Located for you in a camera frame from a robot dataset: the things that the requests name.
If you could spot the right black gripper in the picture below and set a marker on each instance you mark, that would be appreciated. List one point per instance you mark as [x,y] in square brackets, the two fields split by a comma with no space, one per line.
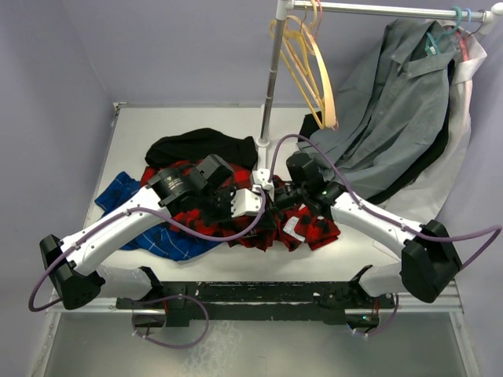
[276,202]

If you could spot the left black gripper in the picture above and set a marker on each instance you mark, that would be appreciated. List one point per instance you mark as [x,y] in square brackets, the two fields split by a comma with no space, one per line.
[226,215]

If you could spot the red black plaid shirt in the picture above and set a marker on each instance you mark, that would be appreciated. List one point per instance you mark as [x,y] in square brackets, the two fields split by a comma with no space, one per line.
[292,227]

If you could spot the pink wire hanger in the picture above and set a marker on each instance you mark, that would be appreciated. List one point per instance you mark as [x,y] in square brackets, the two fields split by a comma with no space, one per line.
[317,14]

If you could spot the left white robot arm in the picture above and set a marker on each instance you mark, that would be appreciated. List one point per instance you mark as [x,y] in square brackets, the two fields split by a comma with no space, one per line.
[75,263]

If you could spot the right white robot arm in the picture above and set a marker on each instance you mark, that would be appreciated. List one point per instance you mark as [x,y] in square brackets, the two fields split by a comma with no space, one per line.
[428,260]

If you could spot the black shirt on table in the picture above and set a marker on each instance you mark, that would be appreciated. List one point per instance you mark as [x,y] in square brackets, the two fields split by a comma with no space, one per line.
[196,145]

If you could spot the blue checked shirt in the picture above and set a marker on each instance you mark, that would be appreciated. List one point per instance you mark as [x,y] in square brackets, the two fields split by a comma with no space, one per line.
[158,240]

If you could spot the cream plastic hanger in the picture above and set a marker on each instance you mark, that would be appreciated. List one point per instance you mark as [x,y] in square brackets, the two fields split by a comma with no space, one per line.
[320,99]

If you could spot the grey hanging shirt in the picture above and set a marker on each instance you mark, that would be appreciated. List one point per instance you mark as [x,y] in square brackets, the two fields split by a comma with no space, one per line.
[389,118]

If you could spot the white hanging shirt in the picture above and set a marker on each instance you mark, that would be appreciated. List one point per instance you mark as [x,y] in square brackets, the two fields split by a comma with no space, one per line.
[423,198]

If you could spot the yellow plastic hanger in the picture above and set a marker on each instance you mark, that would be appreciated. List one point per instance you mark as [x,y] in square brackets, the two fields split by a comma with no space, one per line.
[285,30]

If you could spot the teal plastic hanger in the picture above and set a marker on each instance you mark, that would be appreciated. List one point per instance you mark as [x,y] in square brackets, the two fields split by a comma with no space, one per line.
[432,43]

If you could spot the blue hanger hook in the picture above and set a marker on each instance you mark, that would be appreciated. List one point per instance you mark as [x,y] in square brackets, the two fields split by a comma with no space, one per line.
[469,15]

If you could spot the metal clothes rack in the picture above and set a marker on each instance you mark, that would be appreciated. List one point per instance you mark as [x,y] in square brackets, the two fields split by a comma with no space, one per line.
[392,110]

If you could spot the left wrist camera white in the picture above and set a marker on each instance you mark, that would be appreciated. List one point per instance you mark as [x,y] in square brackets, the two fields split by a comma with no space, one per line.
[245,202]

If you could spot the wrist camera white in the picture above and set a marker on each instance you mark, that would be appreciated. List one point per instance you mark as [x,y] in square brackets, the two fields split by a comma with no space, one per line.
[260,179]
[245,202]

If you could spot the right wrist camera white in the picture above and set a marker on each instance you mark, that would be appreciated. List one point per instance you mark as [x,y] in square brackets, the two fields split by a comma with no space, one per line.
[260,179]

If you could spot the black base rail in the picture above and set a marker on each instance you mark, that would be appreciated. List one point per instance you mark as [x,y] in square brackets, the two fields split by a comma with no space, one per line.
[176,304]

